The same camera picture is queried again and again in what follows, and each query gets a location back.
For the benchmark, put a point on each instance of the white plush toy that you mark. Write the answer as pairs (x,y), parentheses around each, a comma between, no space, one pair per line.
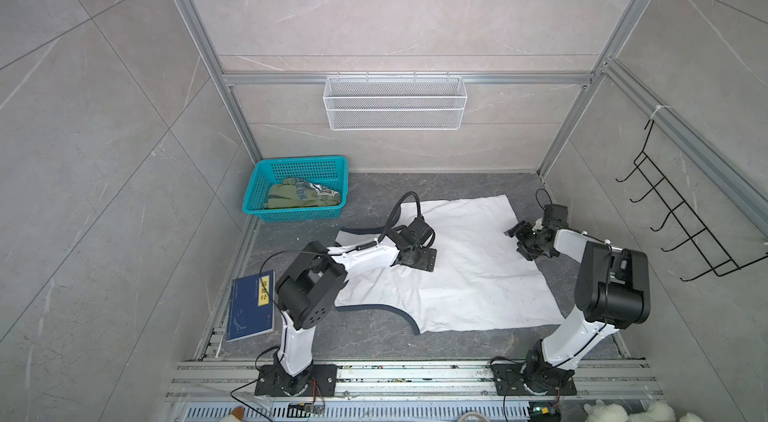
(658,411)

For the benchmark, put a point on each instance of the white wire mesh shelf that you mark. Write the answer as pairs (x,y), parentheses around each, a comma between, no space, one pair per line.
(402,103)

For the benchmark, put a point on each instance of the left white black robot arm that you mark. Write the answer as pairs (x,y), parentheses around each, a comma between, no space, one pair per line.
(308,288)

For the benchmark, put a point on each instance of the teal plastic basket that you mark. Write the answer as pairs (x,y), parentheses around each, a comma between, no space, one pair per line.
(331,171)

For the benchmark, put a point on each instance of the green camouflage tank top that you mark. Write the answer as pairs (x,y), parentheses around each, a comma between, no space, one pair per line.
(300,193)

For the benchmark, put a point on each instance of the blue book yellow label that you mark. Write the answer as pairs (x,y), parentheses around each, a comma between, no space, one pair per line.
(250,310)

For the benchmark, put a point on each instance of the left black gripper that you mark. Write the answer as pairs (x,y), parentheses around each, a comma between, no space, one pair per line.
(429,258)

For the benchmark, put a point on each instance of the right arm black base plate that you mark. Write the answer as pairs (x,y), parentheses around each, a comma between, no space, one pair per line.
(518,379)

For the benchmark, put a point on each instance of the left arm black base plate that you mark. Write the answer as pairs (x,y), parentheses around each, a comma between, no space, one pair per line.
(317,379)

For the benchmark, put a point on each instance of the white tank top navy trim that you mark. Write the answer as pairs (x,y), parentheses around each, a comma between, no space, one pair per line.
(479,280)

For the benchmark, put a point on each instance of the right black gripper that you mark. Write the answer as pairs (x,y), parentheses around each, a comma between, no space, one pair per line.
(524,228)

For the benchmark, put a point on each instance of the black wire hook rack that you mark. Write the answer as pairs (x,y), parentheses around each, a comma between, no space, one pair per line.
(677,208)

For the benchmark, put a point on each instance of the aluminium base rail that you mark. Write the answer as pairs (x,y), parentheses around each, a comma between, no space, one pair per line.
(438,390)

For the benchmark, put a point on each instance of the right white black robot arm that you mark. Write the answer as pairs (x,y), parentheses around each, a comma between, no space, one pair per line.
(611,293)

